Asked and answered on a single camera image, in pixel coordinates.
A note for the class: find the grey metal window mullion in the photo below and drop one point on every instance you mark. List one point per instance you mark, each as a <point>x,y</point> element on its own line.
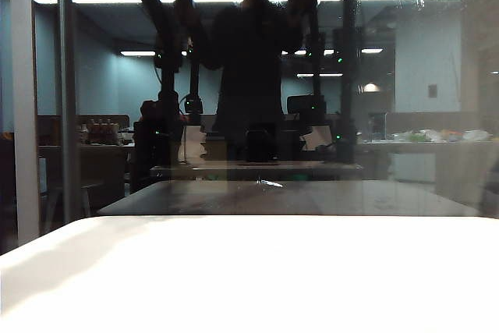
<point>68,95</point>

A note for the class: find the large glass window pane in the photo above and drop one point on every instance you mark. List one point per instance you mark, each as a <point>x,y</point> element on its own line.
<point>429,75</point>

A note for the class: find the white window frame post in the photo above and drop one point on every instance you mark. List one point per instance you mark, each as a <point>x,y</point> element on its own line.
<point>24,114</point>

